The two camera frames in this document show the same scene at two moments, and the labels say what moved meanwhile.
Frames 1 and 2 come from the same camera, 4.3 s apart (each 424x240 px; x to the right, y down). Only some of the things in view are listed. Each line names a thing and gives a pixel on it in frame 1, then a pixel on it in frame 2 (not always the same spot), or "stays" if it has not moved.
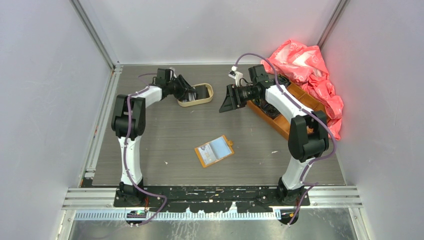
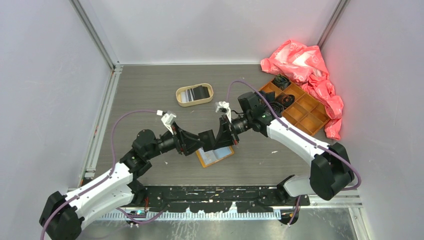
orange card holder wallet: (214, 150) stays
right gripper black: (232, 101) -> (224, 137)
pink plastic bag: (306, 65) stays
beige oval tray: (204, 92) stays
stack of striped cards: (192, 96) stays
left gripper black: (183, 94) -> (182, 139)
